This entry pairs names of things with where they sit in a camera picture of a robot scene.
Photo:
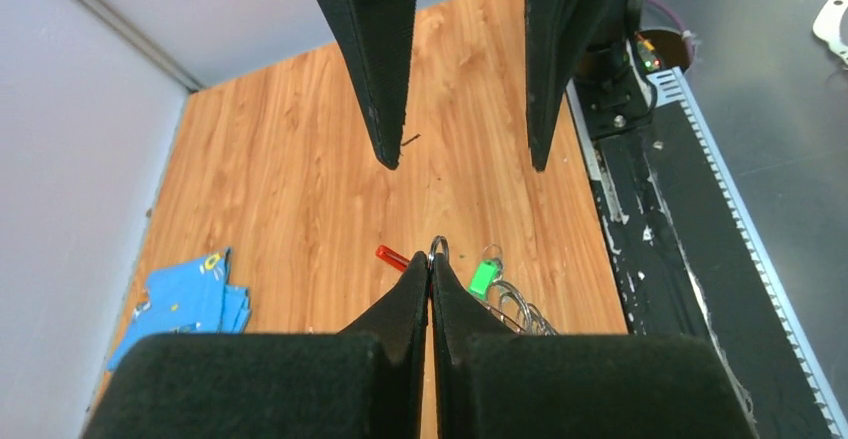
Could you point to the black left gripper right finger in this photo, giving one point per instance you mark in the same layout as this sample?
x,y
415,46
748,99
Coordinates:
x,y
495,383

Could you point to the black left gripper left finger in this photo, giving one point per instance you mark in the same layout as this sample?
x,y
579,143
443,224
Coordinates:
x,y
364,381

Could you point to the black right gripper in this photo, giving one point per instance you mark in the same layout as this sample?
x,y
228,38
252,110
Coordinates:
x,y
375,39

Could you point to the metal keyring plate with spring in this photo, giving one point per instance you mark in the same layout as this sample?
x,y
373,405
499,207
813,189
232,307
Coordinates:
x,y
508,304

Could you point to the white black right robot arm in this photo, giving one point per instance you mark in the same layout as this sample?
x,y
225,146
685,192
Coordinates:
x,y
620,23

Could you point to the blue folded cloth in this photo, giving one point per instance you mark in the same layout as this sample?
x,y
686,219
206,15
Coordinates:
x,y
191,297

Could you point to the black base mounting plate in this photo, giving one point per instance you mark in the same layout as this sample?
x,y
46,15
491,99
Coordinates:
x,y
688,260

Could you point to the white perforated ring plate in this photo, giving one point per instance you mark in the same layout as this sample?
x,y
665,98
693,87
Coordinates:
x,y
827,28

